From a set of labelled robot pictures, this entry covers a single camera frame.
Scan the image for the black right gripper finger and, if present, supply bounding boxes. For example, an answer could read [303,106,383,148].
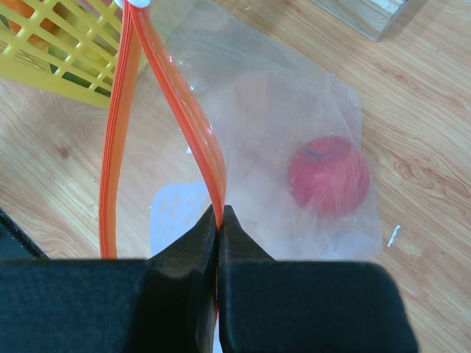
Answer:
[218,207,418,352]

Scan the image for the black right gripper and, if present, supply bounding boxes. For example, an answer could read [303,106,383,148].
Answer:
[0,209,219,352]

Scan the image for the yellow plastic basket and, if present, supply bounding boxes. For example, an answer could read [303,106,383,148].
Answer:
[1,1,122,108]

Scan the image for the clear orange zip bag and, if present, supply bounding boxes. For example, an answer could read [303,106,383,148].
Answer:
[99,1,383,260]

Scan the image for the wooden clothes rack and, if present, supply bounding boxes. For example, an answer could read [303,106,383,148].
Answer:
[312,0,427,42]

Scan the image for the red apple toy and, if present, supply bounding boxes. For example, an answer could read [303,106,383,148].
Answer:
[287,135,371,218]

